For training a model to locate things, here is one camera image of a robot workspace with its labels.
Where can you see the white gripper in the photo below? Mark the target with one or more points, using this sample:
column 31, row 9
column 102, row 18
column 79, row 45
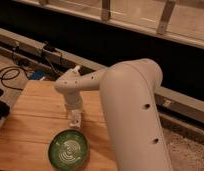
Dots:
column 73, row 102

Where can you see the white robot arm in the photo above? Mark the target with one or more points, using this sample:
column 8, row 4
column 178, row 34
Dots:
column 127, row 98

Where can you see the green ceramic bowl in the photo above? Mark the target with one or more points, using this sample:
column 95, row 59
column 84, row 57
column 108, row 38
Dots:
column 68, row 150

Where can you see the blue object behind board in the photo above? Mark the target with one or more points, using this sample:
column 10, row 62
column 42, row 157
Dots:
column 37, row 75

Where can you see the wooden board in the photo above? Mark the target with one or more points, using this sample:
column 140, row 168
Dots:
column 39, row 115

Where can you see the metal rail beam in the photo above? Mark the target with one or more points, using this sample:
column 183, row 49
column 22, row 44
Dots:
column 31, row 49

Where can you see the black plug on rail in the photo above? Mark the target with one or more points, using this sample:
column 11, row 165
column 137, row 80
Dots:
column 48, row 47

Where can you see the glass window frame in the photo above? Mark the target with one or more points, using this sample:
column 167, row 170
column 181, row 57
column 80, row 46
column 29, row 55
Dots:
column 180, row 21

